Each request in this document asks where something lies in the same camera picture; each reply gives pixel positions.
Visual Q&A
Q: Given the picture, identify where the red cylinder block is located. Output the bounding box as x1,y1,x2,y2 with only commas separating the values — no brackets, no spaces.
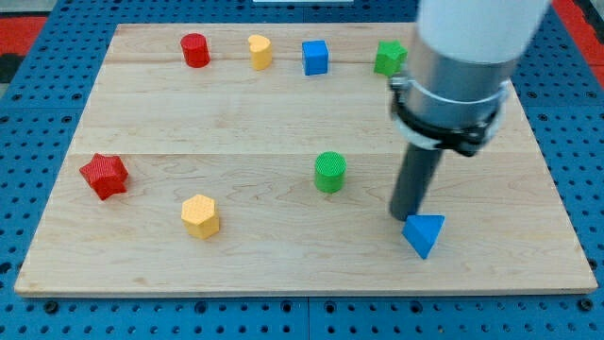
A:
180,33,210,68

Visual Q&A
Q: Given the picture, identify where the blue triangle block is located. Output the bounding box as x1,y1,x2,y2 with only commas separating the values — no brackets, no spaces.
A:
402,214,445,260

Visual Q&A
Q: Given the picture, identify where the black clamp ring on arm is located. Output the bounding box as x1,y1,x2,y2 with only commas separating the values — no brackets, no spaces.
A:
389,75,511,158

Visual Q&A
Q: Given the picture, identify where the green star block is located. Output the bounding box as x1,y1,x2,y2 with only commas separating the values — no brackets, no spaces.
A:
374,41,408,77

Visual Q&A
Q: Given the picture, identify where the light wooden board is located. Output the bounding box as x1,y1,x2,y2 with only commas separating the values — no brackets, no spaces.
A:
14,23,597,298

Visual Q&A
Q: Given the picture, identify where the yellow heart block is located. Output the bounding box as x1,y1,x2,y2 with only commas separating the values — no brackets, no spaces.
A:
248,34,273,71

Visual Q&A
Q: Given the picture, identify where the yellow hexagon block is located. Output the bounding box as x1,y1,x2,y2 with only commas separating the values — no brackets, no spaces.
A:
181,195,220,240

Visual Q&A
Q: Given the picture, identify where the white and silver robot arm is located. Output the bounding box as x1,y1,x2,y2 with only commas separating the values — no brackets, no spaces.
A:
390,0,550,155

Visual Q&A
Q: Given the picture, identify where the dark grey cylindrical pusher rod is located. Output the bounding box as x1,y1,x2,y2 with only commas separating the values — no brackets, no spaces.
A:
389,144,443,221

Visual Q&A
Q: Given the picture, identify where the red star block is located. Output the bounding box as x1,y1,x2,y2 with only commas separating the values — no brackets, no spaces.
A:
79,153,128,200

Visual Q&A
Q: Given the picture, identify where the blue cube block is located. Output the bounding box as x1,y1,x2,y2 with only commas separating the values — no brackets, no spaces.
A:
302,40,329,76

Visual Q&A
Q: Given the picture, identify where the green cylinder block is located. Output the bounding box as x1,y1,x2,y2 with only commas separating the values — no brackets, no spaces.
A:
314,151,347,194

